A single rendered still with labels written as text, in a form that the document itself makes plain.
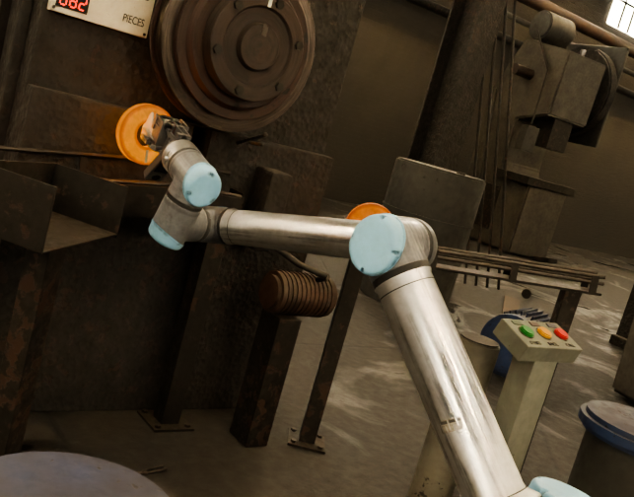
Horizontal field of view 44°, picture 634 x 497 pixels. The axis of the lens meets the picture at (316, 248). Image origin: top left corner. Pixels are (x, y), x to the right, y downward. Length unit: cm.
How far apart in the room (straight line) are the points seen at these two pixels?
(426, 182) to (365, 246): 326
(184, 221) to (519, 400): 97
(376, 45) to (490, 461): 910
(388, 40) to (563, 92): 229
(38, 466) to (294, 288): 122
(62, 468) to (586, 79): 934
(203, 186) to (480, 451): 83
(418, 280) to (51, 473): 70
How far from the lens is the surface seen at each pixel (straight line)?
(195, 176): 175
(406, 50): 1063
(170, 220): 181
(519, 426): 217
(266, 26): 209
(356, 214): 234
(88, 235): 180
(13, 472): 115
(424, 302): 144
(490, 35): 647
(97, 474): 117
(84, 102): 211
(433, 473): 228
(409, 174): 476
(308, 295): 226
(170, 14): 207
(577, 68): 999
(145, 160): 208
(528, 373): 211
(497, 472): 142
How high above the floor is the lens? 99
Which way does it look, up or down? 9 degrees down
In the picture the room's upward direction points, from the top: 16 degrees clockwise
